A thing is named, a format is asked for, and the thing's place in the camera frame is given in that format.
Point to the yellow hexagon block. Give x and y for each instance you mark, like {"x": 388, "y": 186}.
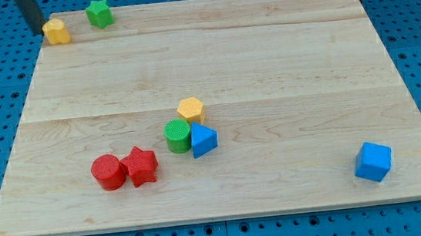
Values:
{"x": 191, "y": 110}

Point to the blue triangle block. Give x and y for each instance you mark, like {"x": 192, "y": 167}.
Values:
{"x": 204, "y": 139}

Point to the green cylinder block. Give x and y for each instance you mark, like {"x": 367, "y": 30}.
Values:
{"x": 178, "y": 135}

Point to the red star block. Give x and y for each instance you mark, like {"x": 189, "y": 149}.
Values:
{"x": 140, "y": 166}

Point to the light wooden board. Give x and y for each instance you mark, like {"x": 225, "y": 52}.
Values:
{"x": 292, "y": 87}

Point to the red cylinder block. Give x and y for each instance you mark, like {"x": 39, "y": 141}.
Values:
{"x": 108, "y": 172}

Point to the green star block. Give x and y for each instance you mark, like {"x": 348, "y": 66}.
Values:
{"x": 99, "y": 14}

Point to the blue cube block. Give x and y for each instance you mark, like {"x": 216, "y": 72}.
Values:
{"x": 373, "y": 162}

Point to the yellow heart block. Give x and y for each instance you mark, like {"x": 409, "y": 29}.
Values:
{"x": 56, "y": 32}

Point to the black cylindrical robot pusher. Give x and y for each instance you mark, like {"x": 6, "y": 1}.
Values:
{"x": 32, "y": 14}

